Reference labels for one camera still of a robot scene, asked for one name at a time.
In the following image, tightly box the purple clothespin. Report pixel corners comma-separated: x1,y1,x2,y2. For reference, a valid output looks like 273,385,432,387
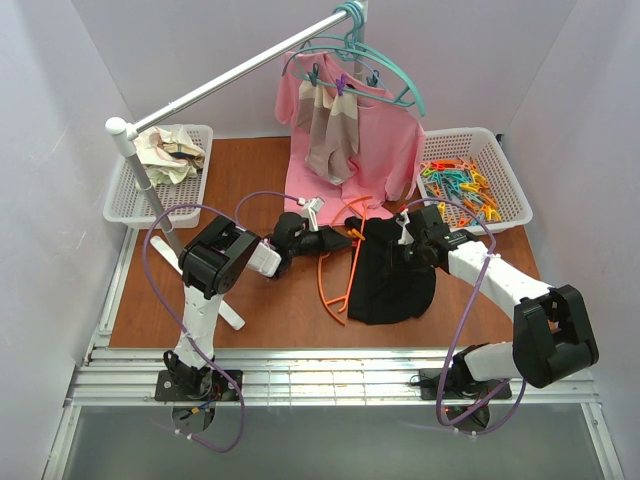
334,74,347,97

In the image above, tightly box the black underwear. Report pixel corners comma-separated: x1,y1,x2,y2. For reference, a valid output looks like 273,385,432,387
345,216,437,325

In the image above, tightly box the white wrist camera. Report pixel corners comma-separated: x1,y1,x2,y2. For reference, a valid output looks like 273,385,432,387
394,206,414,245
297,197,325,232

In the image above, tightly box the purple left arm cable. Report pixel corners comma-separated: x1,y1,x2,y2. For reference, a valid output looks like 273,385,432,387
143,191,306,454

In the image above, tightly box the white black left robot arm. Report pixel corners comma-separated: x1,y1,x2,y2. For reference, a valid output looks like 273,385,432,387
151,213,351,401

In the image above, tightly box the beige brown underwear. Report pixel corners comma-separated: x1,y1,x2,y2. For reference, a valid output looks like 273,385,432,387
296,82,359,185

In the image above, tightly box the orange plastic hanger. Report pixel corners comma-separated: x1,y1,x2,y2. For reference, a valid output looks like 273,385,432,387
316,195,372,327

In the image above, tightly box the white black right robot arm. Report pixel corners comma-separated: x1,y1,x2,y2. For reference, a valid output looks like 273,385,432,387
391,205,600,397

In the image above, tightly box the pile of light clothes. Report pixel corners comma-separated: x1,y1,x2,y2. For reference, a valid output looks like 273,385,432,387
133,125,206,187

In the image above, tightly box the white clothes basket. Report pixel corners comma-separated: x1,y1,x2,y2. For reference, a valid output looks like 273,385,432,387
103,124,213,230

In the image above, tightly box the pink t-shirt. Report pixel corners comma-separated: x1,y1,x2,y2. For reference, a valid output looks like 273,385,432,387
275,53,425,224

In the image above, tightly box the teal clip hanger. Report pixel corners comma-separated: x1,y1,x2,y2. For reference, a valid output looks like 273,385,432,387
282,46,400,106

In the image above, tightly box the orange clothespin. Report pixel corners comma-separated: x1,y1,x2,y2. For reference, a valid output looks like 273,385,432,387
347,229,366,241

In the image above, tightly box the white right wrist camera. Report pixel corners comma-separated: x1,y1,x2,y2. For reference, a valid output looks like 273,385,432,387
394,206,414,245

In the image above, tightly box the teal plastic hanger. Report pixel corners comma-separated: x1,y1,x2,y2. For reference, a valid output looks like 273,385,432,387
333,1,426,117

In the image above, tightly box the white metal clothes rack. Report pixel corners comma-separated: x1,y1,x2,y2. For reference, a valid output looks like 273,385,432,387
105,1,367,333

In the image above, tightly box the white clothespin basket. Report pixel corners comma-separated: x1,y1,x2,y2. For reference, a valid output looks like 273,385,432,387
416,127,533,235

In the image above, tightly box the aluminium rail frame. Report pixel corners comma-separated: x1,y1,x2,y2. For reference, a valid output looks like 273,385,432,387
44,230,632,479

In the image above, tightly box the pile of colourful clothespins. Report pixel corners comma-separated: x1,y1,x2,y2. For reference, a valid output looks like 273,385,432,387
418,156,502,223

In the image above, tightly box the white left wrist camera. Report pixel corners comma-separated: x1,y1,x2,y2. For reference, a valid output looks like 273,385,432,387
297,197,325,232

